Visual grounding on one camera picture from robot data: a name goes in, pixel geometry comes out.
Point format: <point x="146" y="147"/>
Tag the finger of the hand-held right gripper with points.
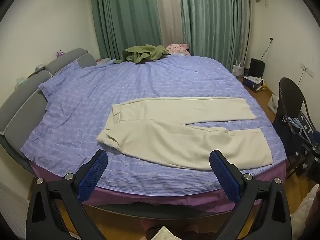
<point x="297" y="123"/>

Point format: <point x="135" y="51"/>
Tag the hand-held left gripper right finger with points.
<point x="222" y="175"/>

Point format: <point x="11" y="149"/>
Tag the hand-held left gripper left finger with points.
<point x="96" y="172"/>

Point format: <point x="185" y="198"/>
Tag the cream pants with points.
<point x="175" y="135"/>

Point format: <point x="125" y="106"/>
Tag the dark wicker chair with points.
<point x="287" y="97"/>

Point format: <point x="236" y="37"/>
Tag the white plastic bag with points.
<point x="273" y="104"/>

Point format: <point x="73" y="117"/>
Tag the white cloth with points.
<point x="303" y="210"/>

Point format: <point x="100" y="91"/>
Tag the dark blue cardboard box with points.
<point x="252" y="83"/>

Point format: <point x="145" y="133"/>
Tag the black floor appliance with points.
<point x="257" y="67"/>

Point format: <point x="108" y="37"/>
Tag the white bag on floor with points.
<point x="238" y="70"/>

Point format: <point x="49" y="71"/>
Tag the cream cloth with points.
<point x="163" y="233"/>

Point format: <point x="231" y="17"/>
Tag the white radiator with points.
<point x="12" y="205"/>

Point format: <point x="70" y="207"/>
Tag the purple patterned pillow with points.
<point x="58" y="82"/>

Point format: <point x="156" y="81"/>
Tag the grey upholstered bed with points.
<point x="27" y="100"/>

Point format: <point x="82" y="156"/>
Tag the bed with purple sheet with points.
<point x="150" y="80"/>

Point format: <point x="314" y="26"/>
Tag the small purple toy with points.
<point x="60" y="53"/>

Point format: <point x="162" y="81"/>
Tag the olive green garment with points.
<point x="145" y="52"/>

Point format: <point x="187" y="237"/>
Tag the green curtain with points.
<point x="125" y="17"/>
<point x="215" y="22"/>

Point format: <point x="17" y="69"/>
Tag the pink printed cloth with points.
<point x="177" y="47"/>

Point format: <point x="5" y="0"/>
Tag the beige sheer curtain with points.
<point x="171" y="12"/>

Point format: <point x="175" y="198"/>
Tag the white wall power strip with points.
<point x="307" y="70"/>

